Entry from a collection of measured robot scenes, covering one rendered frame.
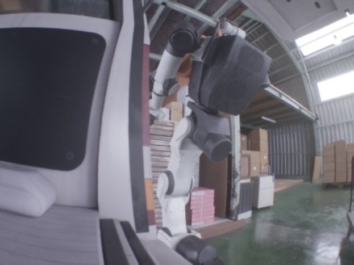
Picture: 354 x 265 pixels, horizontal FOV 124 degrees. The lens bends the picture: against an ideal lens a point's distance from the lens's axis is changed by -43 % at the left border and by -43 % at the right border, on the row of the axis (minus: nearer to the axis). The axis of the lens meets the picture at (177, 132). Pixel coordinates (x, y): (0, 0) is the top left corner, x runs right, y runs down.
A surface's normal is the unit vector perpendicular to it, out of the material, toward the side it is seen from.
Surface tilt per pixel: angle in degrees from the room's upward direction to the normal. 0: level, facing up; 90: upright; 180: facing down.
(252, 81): 141
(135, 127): 90
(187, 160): 115
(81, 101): 90
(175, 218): 80
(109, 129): 90
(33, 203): 75
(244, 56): 127
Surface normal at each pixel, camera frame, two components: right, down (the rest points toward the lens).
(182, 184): 0.47, 0.04
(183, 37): -0.07, 0.77
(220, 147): 0.37, 0.47
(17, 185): 0.42, -0.58
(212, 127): 0.48, -0.29
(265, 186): 0.17, -0.18
